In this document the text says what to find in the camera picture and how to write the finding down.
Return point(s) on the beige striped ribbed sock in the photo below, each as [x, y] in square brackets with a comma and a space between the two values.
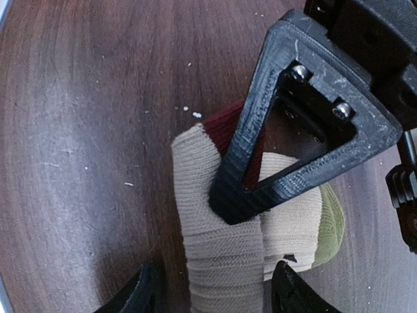
[230, 266]

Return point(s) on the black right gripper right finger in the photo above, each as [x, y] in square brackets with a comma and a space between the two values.
[291, 294]

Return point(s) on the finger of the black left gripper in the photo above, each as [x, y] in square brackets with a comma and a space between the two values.
[300, 69]

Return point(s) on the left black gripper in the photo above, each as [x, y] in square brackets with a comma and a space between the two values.
[381, 37]

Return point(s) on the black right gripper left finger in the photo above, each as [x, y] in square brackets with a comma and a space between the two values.
[140, 294]

